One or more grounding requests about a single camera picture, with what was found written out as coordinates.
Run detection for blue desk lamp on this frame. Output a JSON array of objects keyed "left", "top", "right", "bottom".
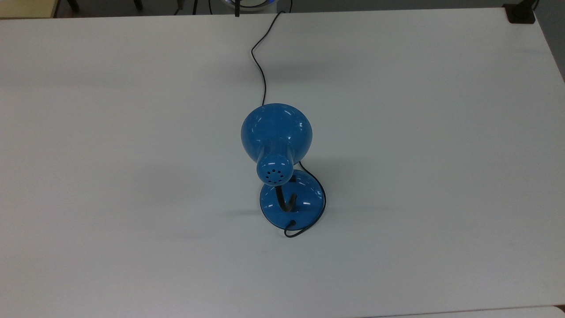
[{"left": 241, "top": 103, "right": 325, "bottom": 230}]

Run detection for black tripod legs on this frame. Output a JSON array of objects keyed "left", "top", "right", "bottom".
[{"left": 173, "top": 0, "right": 213, "bottom": 15}]

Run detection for light wooden furniture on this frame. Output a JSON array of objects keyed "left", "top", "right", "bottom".
[{"left": 0, "top": 0, "right": 60, "bottom": 19}]

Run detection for black table clamp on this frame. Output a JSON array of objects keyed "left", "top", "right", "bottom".
[{"left": 502, "top": 0, "right": 540, "bottom": 24}]

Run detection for black lamp power cable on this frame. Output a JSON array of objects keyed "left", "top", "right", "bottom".
[{"left": 251, "top": 0, "right": 326, "bottom": 238}]

